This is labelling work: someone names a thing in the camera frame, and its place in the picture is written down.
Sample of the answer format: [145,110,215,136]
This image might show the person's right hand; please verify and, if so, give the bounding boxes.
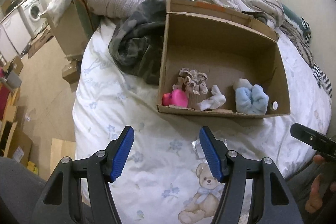
[305,155,335,214]

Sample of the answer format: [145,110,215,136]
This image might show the grey trouser leg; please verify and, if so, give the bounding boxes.
[0,157,46,223]

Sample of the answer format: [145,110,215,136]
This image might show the light blue fluffy socks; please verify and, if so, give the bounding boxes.
[233,79,269,115]

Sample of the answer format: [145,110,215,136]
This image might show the cardboard box with label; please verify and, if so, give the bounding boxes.
[7,127,33,167]

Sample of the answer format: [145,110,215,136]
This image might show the black white striped cloth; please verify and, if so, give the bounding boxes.
[279,17,334,98]

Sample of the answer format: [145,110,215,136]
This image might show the cream white scrunchie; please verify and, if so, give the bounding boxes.
[172,76,186,91]

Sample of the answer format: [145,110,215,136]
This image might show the beige brown patterned scrunchie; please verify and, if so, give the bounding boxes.
[179,68,209,96]

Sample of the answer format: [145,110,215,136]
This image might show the pink rubber duck toy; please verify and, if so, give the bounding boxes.
[162,89,189,108]

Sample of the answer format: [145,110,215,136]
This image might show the grey camouflage blanket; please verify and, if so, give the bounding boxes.
[108,0,167,85]

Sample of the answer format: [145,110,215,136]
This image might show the white sock in box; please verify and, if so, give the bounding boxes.
[195,85,226,111]

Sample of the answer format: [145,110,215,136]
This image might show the white washing machine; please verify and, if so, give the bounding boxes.
[19,0,47,39]

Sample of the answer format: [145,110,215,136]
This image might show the white teddy bear bedsheet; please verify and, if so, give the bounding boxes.
[72,19,331,223]

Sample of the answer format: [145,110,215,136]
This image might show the open brown cardboard box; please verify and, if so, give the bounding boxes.
[157,0,290,118]

